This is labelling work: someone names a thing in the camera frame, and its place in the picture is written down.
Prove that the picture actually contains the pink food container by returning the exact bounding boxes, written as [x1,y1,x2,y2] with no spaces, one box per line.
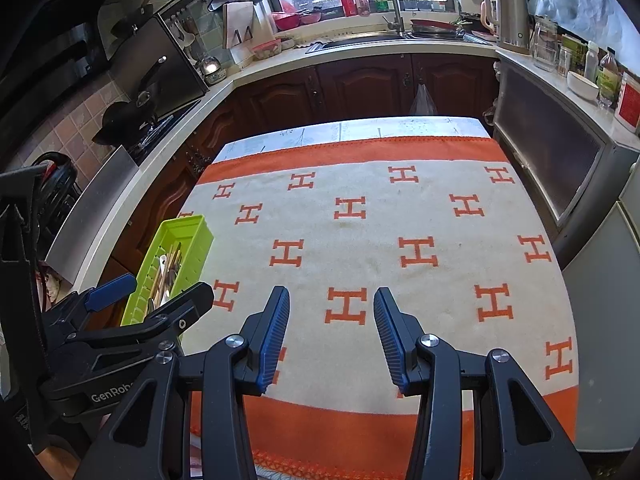
[251,39,282,62]

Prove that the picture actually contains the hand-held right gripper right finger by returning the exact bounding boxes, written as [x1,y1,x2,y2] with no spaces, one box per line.
[372,287,593,480]

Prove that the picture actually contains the gas stove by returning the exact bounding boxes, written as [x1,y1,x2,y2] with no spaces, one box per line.
[125,100,201,161]

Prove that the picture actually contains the black range hood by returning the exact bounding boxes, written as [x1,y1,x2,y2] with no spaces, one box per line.
[0,0,131,151]

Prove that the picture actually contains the white ceramic spoon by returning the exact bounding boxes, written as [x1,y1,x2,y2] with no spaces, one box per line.
[156,255,171,306]

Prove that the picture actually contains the orange and cream printed blanket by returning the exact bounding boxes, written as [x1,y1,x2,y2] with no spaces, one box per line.
[177,135,581,480]

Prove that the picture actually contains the wooden cutting board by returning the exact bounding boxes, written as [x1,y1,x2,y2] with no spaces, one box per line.
[221,1,256,51]

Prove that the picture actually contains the red box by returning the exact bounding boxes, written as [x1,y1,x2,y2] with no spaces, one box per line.
[612,72,640,136]

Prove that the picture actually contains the stainless steel sink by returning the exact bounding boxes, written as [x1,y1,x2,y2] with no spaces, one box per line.
[305,30,416,53]

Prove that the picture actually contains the dark wooden kitchen cabinets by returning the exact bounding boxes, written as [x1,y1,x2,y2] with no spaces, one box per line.
[107,52,501,281]

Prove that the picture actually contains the clear plastic bottle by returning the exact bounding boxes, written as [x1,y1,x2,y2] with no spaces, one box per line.
[597,50,621,108]

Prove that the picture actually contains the green plastic utensil tray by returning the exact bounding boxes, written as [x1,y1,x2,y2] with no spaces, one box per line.
[120,214,216,328]

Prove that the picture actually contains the black wok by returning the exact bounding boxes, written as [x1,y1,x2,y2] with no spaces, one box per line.
[91,100,161,147]

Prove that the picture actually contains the white ceramic bowl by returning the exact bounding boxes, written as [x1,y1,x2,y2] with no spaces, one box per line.
[566,71,601,102]

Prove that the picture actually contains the green box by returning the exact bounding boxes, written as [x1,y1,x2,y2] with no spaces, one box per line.
[560,35,588,76]

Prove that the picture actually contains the small patterned teapot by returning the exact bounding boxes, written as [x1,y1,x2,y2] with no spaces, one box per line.
[197,55,224,86]

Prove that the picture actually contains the red frying pan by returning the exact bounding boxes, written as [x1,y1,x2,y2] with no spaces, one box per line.
[410,17,463,36]

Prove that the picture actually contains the white plastic bottle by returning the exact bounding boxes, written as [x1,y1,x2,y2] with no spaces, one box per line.
[584,40,601,83]

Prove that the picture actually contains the stainless steel splash panel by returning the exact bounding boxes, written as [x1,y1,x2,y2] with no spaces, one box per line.
[150,10,211,118]

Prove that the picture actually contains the wooden chopstick with red print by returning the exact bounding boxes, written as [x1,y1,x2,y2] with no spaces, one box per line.
[165,242,182,301]

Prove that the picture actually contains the pink bowl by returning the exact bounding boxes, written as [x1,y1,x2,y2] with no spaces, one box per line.
[272,10,303,32]

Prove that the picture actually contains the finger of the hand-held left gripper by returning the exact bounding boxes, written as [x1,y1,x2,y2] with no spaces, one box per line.
[47,274,138,331]
[75,281,216,356]

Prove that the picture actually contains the clear glass jar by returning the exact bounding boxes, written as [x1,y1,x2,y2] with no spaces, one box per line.
[531,17,561,73]

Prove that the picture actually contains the white kitchen countertop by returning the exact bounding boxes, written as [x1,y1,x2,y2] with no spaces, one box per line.
[75,35,640,291]

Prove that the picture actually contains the stainless steel floor cabinet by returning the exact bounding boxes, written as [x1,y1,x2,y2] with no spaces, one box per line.
[492,57,640,261]

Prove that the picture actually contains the hanging clear plastic bag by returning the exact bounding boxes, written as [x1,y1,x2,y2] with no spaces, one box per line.
[409,82,438,117]

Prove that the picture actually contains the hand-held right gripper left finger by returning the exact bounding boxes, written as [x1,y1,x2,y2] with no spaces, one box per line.
[75,285,292,480]

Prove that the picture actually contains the steel electric kettle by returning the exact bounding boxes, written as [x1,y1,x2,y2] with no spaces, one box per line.
[481,0,532,56]

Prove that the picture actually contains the white appliance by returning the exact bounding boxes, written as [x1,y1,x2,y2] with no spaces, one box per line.
[560,200,640,456]

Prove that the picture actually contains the black frying pan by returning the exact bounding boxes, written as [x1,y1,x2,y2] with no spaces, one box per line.
[135,55,168,106]

